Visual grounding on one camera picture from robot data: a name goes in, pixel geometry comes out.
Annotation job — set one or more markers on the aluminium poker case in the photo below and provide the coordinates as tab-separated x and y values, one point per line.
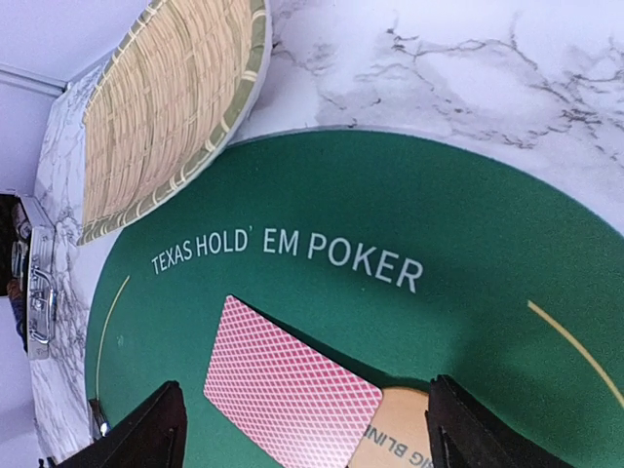
27	278

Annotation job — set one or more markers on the red backed playing card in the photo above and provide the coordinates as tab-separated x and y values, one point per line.
299	406

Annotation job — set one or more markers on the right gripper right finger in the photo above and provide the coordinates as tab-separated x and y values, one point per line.
464	433

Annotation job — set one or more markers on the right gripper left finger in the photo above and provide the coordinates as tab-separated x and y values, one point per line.
152	435

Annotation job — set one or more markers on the orange big blind button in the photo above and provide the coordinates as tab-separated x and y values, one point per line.
397	435

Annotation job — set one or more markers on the left aluminium frame post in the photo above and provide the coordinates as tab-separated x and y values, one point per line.
30	81

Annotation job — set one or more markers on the woven bamboo tray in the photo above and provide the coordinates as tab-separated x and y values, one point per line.
171	97

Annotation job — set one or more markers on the green round poker mat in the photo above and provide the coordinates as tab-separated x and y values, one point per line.
402	258

